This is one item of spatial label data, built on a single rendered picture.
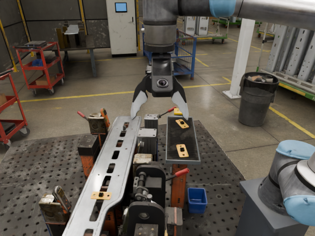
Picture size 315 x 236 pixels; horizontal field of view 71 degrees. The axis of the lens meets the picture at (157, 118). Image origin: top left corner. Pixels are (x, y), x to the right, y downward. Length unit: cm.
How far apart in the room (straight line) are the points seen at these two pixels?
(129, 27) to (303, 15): 674
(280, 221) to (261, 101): 265
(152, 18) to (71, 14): 755
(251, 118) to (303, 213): 289
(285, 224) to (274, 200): 7
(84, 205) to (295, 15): 92
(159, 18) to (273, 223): 70
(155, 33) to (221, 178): 118
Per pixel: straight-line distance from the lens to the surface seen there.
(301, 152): 78
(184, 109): 57
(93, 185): 106
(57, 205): 98
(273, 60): 520
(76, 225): 94
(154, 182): 81
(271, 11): 62
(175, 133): 105
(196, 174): 152
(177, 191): 121
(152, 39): 51
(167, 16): 50
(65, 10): 805
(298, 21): 63
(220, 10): 49
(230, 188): 148
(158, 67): 50
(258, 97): 337
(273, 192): 87
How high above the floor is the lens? 174
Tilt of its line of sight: 29 degrees down
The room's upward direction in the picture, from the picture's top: straight up
